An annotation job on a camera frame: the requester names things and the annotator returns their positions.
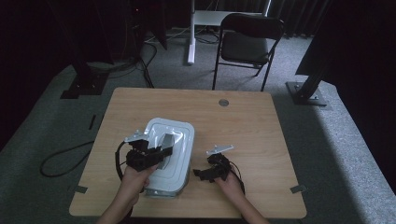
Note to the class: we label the white desk frame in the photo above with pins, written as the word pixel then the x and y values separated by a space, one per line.
pixel 191 40

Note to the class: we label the black strip on carpet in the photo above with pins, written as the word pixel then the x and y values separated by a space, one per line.
pixel 92 122

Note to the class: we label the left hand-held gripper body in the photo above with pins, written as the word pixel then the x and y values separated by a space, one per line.
pixel 140 155

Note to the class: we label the grey tape piece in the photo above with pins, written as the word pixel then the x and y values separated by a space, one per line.
pixel 298 188
pixel 80 189

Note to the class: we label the white storage box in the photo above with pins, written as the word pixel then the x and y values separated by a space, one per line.
pixel 168 190

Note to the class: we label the black folding chair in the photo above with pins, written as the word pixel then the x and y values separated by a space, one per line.
pixel 244 46

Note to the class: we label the black stand with bolted base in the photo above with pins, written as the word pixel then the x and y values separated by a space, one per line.
pixel 306 93

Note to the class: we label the black stand with square base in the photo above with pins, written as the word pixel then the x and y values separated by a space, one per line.
pixel 84 84

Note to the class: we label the grey round table cap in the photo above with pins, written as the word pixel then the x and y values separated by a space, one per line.
pixel 223 102

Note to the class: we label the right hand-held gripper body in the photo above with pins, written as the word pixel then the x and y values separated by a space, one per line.
pixel 219 165

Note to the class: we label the person's right hand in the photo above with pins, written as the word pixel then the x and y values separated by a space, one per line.
pixel 232 186

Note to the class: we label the person's left hand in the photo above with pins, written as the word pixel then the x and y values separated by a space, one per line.
pixel 137 182

